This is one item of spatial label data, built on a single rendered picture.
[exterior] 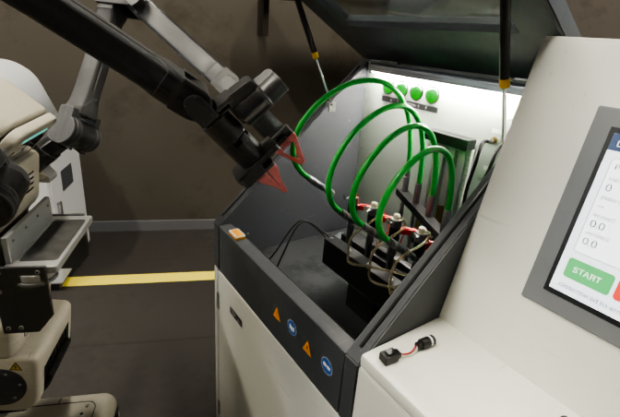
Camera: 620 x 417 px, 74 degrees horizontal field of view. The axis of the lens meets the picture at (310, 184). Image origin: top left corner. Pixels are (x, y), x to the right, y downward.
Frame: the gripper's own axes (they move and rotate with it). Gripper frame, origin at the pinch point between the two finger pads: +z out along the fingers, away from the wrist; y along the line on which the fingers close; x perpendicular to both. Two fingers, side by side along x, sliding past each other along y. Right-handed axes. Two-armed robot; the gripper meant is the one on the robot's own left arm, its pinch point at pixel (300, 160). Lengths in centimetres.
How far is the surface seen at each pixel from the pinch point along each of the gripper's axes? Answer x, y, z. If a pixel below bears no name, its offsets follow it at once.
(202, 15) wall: -32, 197, -83
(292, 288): 22.8, -8.1, 19.7
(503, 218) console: -18.5, -32.7, 29.7
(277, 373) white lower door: 42, -3, 35
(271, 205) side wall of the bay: 14.9, 32.3, 9.8
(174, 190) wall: 71, 224, -12
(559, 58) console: -44, -36, 13
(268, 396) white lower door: 51, 4, 42
